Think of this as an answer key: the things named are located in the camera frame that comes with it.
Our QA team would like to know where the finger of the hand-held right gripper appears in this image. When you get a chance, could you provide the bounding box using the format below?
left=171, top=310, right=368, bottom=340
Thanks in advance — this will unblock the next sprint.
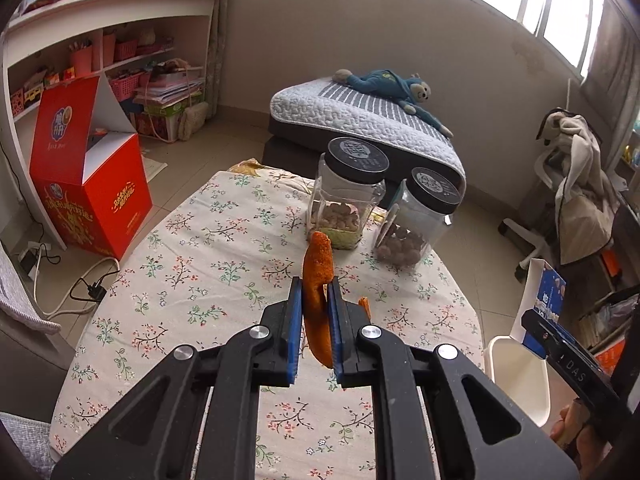
left=520, top=309, right=557, bottom=358

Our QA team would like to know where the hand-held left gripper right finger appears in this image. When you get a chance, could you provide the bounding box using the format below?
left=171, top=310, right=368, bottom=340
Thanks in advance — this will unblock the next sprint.
left=327, top=277, right=581, bottom=480

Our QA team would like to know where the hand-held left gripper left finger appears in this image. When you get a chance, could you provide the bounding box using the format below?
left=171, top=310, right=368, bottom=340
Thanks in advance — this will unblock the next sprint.
left=50, top=277, right=305, bottom=480

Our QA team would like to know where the small blue box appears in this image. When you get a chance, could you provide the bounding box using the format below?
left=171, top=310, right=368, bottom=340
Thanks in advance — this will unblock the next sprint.
left=510, top=258, right=568, bottom=361

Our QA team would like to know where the white plastic stool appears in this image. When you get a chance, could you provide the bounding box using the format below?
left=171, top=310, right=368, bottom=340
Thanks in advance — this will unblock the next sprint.
left=484, top=336, right=551, bottom=428

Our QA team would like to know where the long orange peel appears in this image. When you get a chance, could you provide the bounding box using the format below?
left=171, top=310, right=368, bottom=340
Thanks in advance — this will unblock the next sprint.
left=301, top=231, right=335, bottom=368

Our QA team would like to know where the person's right hand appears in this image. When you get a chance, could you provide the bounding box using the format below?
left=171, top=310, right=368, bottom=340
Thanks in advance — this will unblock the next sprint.
left=550, top=400, right=608, bottom=467

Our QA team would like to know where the white office chair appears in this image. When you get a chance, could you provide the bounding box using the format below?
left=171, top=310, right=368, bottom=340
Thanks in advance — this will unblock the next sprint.
left=500, top=107, right=621, bottom=281

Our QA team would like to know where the floral tablecloth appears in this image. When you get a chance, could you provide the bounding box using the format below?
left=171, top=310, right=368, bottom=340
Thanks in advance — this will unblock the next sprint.
left=50, top=160, right=486, bottom=480

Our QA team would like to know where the plastic jar with green label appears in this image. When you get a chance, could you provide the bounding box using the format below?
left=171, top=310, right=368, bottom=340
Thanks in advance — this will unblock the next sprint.
left=306, top=137, right=391, bottom=251

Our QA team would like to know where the beige jacket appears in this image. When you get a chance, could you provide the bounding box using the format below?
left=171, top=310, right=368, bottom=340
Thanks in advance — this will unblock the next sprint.
left=536, top=107, right=621, bottom=265

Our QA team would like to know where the plastic jar of brown nuts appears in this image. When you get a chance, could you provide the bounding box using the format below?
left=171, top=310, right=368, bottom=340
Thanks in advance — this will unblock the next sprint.
left=374, top=166, right=462, bottom=267

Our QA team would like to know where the blue plush monkey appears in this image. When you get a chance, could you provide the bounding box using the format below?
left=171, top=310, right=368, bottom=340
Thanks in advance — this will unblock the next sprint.
left=332, top=69, right=453, bottom=137

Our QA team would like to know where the red gift box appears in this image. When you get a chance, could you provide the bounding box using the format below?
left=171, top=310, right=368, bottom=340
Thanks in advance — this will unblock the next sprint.
left=29, top=76, right=153, bottom=261

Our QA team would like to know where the grey woven chair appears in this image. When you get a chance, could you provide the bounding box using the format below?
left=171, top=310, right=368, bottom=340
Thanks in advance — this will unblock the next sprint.
left=0, top=242, right=76, bottom=463

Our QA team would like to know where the white power strip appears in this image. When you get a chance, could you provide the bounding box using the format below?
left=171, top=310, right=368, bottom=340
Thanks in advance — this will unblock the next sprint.
left=19, top=241, right=52, bottom=281

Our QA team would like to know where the beige curtain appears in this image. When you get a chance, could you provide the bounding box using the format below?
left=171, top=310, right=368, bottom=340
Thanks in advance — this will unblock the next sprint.
left=582, top=0, right=640, bottom=111

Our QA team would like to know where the pink pen holder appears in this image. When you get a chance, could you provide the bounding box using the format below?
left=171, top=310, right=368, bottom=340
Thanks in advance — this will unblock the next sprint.
left=69, top=42, right=94, bottom=78

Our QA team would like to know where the white bookshelf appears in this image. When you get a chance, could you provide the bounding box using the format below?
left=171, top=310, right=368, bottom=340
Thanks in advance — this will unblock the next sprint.
left=0, top=0, right=228, bottom=251

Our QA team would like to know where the black adapter cable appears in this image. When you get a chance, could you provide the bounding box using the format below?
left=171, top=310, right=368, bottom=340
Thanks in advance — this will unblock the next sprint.
left=70, top=257, right=121, bottom=304

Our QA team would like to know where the white cable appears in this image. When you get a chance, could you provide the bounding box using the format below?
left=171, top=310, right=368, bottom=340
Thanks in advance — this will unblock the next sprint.
left=42, top=257, right=118, bottom=319

